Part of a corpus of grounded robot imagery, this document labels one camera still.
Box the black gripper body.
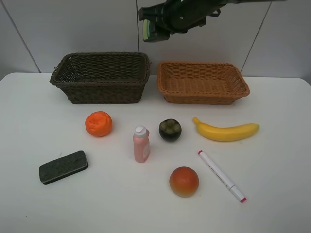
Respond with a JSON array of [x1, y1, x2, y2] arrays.
[[138, 0, 221, 34]]

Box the dark green bottle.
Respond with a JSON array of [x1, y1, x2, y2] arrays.
[[143, 20, 170, 43]]

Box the dark mangosteen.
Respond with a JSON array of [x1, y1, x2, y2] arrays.
[[159, 119, 182, 142]]

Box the yellow banana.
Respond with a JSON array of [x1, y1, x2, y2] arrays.
[[192, 117, 259, 142]]

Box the pink bottle white cap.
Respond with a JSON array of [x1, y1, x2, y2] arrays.
[[133, 126, 150, 163]]

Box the orange red peach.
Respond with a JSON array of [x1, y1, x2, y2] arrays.
[[169, 166, 199, 198]]

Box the white marker pink caps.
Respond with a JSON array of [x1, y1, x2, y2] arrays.
[[198, 150, 247, 203]]

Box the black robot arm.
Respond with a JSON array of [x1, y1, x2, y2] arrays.
[[138, 0, 258, 33]]

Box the orange wicker basket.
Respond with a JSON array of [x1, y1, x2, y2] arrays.
[[157, 62, 250, 105]]

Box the dark brown wicker basket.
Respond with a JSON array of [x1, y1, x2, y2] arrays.
[[50, 52, 150, 104]]

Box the orange tangerine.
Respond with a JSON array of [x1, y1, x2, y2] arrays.
[[85, 111, 113, 137]]

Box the black whiteboard eraser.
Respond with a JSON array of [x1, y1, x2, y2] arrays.
[[39, 151, 88, 185]]

